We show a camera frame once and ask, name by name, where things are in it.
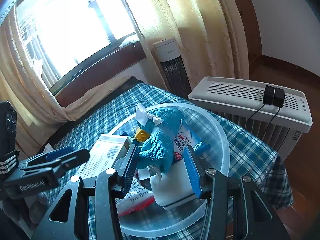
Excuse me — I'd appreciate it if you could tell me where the white sponge block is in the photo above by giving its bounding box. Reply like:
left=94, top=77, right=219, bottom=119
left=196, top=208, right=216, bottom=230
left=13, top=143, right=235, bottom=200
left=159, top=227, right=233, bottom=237
left=150, top=160, right=196, bottom=210

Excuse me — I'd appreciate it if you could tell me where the white medicine box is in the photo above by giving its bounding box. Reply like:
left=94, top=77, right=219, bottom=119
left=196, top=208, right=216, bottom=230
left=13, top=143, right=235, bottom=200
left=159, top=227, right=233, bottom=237
left=76, top=134, right=131, bottom=179

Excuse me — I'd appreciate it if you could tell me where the red white snack packet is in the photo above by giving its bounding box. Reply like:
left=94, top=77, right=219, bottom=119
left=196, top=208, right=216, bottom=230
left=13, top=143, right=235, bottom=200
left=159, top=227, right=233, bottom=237
left=116, top=177, right=155, bottom=217

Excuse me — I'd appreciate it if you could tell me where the orange yellow toy block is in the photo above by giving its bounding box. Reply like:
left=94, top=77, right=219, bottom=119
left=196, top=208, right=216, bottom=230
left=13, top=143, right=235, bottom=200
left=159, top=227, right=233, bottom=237
left=135, top=127, right=150, bottom=142

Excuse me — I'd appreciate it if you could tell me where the blue wet wipes pack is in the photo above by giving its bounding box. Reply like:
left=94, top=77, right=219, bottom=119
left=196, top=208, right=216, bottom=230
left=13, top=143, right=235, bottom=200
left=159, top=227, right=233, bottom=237
left=172, top=120, right=211, bottom=164

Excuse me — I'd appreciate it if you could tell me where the teal cloth with white ribbon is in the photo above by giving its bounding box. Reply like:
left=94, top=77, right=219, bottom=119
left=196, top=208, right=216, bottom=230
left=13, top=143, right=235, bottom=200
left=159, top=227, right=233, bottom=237
left=136, top=103, right=184, bottom=172

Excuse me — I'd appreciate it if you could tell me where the white plastic bag pack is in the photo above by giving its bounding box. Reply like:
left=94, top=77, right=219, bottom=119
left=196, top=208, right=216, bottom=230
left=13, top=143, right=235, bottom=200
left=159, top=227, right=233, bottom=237
left=43, top=143, right=54, bottom=153

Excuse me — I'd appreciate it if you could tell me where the grey gloved left hand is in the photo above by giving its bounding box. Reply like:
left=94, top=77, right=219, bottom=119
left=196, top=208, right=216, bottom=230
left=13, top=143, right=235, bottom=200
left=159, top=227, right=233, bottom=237
left=1, top=192, right=49, bottom=239

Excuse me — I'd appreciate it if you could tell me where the clear round plastic basin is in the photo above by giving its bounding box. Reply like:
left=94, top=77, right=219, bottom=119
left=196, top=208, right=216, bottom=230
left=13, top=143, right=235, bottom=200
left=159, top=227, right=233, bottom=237
left=120, top=103, right=230, bottom=238

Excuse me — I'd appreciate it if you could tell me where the beige left curtain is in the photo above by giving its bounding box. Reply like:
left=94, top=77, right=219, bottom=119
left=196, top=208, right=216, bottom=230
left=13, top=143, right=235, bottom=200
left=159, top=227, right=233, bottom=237
left=1, top=6, right=129, bottom=156

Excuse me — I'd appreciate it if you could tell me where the beige curtain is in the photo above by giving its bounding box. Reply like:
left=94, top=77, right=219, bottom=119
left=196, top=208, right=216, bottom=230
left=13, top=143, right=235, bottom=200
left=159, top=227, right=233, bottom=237
left=121, top=0, right=249, bottom=90
left=1, top=6, right=129, bottom=156

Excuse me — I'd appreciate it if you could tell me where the blue plaid bed sheet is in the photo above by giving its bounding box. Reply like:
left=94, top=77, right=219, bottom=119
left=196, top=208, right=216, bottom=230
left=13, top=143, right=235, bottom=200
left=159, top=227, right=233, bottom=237
left=42, top=82, right=295, bottom=240

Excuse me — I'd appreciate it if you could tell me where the white air purifier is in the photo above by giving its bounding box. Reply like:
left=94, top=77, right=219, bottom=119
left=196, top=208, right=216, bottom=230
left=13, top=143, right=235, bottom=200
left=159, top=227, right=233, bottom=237
left=188, top=76, right=313, bottom=159

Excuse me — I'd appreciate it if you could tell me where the black power adapter left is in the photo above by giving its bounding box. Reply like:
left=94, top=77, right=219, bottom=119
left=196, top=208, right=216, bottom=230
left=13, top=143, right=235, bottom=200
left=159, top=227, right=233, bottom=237
left=263, top=85, right=275, bottom=105

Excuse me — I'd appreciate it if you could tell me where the black power adapter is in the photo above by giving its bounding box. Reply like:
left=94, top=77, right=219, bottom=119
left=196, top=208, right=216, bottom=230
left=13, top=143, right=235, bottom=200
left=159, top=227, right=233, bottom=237
left=273, top=87, right=285, bottom=108
left=263, top=85, right=275, bottom=105

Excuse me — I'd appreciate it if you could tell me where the white tower fan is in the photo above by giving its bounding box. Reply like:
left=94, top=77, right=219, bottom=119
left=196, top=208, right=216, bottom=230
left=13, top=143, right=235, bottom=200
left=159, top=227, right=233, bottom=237
left=153, top=37, right=191, bottom=100

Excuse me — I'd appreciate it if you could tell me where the brown wooden windowsill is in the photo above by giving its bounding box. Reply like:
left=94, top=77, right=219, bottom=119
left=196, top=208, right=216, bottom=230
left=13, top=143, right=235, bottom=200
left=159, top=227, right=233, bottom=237
left=54, top=41, right=146, bottom=107

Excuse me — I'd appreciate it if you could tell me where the black power adapter right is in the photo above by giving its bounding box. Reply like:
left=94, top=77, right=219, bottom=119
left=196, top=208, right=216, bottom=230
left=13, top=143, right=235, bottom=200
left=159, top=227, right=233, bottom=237
left=273, top=87, right=285, bottom=108

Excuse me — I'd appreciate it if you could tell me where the white cloth on sill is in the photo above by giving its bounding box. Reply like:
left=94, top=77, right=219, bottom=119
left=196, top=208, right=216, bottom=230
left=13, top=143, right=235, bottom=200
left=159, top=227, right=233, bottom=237
left=119, top=34, right=139, bottom=48

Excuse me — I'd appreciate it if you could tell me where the beige right curtain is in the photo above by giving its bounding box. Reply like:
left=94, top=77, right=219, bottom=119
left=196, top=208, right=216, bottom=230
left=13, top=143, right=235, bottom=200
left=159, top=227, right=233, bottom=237
left=121, top=0, right=249, bottom=90

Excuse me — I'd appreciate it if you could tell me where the black adapter cable left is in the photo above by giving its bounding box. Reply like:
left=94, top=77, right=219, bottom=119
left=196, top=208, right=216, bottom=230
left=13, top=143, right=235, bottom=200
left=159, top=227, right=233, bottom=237
left=243, top=103, right=267, bottom=128

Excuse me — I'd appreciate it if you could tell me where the black adapter cable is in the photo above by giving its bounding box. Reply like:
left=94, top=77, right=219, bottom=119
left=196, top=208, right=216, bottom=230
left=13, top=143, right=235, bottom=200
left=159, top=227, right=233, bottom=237
left=257, top=106, right=281, bottom=143
left=243, top=103, right=267, bottom=128

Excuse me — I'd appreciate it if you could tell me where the black adapter cable right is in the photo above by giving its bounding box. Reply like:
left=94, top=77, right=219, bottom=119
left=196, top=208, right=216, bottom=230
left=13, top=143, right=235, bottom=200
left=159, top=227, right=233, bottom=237
left=257, top=106, right=281, bottom=143

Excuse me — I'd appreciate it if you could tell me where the dark window frame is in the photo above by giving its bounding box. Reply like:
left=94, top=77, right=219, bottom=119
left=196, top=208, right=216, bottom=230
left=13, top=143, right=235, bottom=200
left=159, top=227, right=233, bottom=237
left=17, top=0, right=135, bottom=94

